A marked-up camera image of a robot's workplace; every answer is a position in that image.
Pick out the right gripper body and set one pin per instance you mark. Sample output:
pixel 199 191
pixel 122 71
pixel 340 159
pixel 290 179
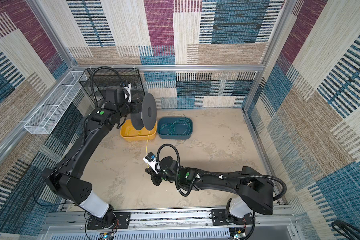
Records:
pixel 158 178

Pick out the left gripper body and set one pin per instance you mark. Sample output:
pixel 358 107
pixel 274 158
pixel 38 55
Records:
pixel 133 107

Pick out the dark grey perforated spool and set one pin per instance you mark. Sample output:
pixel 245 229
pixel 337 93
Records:
pixel 148 116

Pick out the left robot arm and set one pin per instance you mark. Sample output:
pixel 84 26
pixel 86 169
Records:
pixel 64 179

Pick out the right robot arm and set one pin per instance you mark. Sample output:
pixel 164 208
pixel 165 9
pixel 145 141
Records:
pixel 255 193

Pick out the yellow plastic bin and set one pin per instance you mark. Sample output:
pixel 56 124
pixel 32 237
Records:
pixel 130 134

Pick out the teal plastic bin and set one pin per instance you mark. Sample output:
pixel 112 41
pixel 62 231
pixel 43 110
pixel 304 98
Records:
pixel 175 128

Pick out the black wire mesh shelf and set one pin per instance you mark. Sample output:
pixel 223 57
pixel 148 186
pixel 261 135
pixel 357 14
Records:
pixel 128 78

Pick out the white wire mesh basket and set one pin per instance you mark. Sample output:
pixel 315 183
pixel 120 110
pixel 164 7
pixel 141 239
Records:
pixel 47 116

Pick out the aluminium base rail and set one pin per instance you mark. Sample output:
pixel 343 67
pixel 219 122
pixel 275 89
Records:
pixel 172 224

